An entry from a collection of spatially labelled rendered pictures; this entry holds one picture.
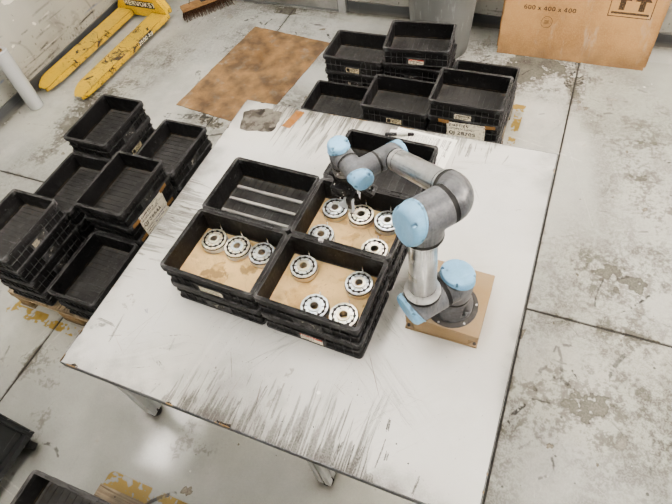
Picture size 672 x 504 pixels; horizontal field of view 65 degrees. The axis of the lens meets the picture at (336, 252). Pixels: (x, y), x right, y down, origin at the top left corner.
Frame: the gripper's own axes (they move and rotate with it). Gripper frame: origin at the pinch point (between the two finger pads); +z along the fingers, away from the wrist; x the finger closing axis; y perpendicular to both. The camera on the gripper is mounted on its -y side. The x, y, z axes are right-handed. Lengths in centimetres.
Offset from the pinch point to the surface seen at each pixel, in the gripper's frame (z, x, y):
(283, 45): 119, -202, 158
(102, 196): 46, 6, 151
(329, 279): 8.5, 28.7, 0.7
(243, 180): 13, -6, 57
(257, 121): 31, -52, 79
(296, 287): 7.7, 35.9, 10.9
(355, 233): 11.2, 5.8, -0.4
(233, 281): 7, 41, 35
